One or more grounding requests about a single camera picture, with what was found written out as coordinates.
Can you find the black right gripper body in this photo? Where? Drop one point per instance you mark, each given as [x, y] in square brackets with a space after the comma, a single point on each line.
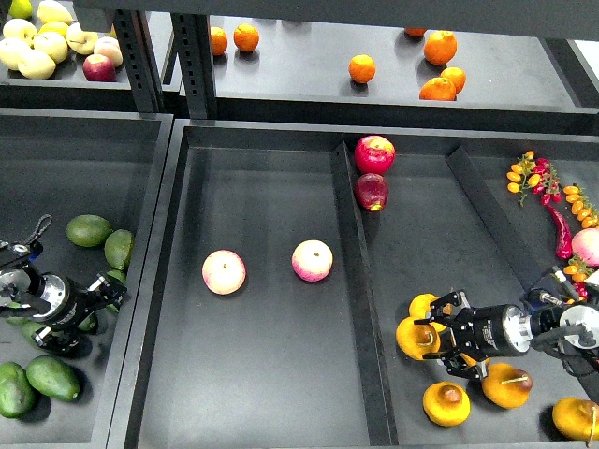
[502, 330]

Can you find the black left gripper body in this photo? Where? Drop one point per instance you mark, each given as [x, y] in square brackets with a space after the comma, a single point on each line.
[70, 303]

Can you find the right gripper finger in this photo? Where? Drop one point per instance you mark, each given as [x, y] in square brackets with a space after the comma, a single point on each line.
[457, 299]
[454, 364]

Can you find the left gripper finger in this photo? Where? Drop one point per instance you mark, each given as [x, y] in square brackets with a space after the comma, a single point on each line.
[56, 342]
[96, 295]

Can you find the dark green avocado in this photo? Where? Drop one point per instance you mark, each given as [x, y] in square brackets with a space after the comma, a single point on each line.
[89, 324]

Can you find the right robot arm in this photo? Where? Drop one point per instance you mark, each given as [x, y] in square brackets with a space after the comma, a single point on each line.
[556, 322]

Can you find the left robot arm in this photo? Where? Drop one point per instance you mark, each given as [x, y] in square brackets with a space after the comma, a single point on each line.
[20, 281]

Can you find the yellow pear upright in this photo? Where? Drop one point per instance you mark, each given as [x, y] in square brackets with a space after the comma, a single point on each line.
[471, 362]

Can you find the yellow pear bottom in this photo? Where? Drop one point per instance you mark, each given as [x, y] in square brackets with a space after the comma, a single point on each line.
[446, 404]

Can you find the green avocado lower middle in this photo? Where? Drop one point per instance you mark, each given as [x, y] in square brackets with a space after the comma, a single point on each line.
[29, 332]

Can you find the yellow pear with stem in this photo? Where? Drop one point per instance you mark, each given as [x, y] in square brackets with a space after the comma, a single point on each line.
[507, 386]

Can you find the green avocado top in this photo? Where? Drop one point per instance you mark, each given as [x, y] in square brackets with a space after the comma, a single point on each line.
[88, 230]

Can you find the green avocado bottom left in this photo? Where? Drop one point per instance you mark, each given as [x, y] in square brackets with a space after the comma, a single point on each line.
[18, 397]

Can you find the cherry tomato cluster bottom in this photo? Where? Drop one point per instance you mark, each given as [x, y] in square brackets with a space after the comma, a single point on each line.
[579, 272]

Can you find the cherry tomato cluster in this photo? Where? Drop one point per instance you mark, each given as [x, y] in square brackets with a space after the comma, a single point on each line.
[534, 176]
[579, 272]

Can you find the red chili pepper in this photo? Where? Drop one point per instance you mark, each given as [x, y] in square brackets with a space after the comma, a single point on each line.
[563, 245]

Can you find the pink apple left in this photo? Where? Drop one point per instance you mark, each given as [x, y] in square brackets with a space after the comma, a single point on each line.
[223, 272]

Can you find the white checker tag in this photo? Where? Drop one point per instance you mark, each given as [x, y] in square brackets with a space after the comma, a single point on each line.
[593, 279]

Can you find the black left tray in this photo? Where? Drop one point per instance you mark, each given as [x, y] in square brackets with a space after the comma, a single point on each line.
[65, 163]

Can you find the black tray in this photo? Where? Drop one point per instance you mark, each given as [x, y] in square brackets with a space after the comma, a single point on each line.
[285, 363]
[65, 163]

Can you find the dark red apple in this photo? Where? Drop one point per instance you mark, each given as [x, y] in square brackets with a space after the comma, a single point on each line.
[371, 192]

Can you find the cherry tomato cluster top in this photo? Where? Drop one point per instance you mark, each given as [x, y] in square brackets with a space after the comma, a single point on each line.
[534, 176]

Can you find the bright red apple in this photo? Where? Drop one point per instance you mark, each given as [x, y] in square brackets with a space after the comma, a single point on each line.
[374, 154]

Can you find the black middle tray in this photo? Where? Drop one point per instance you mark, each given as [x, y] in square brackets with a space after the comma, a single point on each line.
[285, 363]

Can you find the front orange on shelf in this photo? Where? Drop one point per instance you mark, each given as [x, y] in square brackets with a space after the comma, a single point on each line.
[438, 89]

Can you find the red apple on shelf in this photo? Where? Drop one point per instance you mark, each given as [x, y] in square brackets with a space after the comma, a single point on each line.
[98, 67]

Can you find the orange behind front orange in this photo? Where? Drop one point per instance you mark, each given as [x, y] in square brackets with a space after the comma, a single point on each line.
[456, 75]

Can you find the pale yellow apple front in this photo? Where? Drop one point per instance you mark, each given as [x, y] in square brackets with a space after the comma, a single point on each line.
[36, 65]

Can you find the peach on shelf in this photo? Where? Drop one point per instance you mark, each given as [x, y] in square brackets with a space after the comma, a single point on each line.
[109, 47]

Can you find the orange at shelf centre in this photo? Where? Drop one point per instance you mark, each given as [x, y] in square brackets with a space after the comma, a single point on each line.
[362, 68]

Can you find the large orange on shelf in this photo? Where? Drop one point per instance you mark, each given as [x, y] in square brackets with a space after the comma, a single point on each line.
[440, 47]

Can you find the green avocado by wall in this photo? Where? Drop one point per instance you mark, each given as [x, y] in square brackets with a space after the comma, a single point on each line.
[118, 249]

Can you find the black shelf post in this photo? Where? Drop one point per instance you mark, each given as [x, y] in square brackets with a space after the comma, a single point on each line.
[192, 41]

